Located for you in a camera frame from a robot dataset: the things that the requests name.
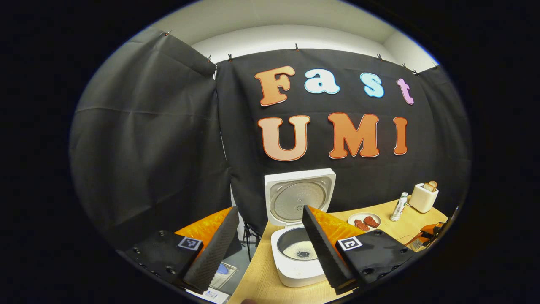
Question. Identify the red meat piece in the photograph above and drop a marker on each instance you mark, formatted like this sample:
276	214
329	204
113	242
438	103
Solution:
361	225
371	221

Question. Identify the black tripod stand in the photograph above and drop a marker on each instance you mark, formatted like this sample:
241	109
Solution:
249	238

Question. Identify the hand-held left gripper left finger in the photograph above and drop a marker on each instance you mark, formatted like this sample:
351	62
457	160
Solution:
213	253

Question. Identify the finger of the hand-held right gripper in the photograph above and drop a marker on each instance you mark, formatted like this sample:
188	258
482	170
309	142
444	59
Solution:
430	230

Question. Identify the white drink bottle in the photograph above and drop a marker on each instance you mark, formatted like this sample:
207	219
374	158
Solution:
398	207

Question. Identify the white rice cooker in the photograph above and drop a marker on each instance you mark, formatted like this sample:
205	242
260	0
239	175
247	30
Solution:
291	198

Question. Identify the white tray with blue object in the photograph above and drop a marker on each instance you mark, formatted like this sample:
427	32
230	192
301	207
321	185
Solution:
221	272

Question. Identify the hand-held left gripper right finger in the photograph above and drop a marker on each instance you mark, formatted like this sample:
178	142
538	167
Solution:
320	249

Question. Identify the black backdrop cloth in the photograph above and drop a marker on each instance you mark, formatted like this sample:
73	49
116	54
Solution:
168	147

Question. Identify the white rice grains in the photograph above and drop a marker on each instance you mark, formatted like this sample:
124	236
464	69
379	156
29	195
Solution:
293	252

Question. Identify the white round plate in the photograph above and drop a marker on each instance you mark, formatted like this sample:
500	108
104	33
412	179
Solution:
358	217

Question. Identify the white toaster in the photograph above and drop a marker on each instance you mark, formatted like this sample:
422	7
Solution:
422	200

